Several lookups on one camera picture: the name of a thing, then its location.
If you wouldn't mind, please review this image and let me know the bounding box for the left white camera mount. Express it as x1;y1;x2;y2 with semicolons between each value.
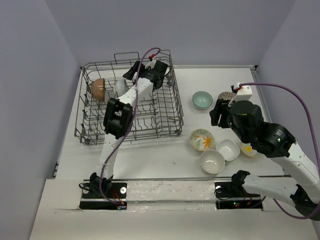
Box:
145;54;157;70

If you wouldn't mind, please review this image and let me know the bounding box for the light teal bowl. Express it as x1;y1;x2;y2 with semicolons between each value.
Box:
192;91;213;110

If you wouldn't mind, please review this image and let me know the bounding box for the white square bowl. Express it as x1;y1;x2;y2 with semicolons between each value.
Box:
216;139;240;162

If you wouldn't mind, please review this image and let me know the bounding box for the grey wire dish rack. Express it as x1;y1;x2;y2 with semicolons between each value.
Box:
73;50;184;145

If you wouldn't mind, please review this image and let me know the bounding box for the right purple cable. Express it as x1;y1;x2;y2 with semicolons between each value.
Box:
238;81;320;221

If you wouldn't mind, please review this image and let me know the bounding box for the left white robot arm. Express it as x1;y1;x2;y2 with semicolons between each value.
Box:
97;60;170;180

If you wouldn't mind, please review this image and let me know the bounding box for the white round bowl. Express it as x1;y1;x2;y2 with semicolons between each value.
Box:
113;78;129;98
200;149;225;174

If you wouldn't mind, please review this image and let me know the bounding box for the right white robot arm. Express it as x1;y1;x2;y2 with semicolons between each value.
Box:
209;99;320;221

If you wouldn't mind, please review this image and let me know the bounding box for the purple cable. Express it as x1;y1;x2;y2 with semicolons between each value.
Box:
238;81;320;221
99;46;161;208

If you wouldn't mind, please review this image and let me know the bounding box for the yellow sun patterned bowl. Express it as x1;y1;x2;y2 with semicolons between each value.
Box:
240;142;261;158

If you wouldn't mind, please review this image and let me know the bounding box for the dark geometric patterned bowl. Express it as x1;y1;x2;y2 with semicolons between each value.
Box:
217;91;236;101

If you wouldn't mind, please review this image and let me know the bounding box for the brown wooden bowl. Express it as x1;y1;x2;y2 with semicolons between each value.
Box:
90;78;106;102

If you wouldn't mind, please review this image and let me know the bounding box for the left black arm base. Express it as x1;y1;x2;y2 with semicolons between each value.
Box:
78;172;128;211

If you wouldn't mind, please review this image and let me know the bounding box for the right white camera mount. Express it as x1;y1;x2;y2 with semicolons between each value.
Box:
228;82;253;107

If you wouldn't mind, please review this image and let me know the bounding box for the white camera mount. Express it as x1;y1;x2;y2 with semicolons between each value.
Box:
145;54;157;70
228;82;253;107

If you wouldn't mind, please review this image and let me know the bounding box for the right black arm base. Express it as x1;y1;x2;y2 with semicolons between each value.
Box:
214;170;265;210

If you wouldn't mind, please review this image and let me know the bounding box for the floral leaf patterned bowl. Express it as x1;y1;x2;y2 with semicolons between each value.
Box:
189;128;215;152

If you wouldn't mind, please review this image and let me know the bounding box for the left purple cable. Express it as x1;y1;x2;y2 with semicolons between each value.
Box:
99;46;161;208

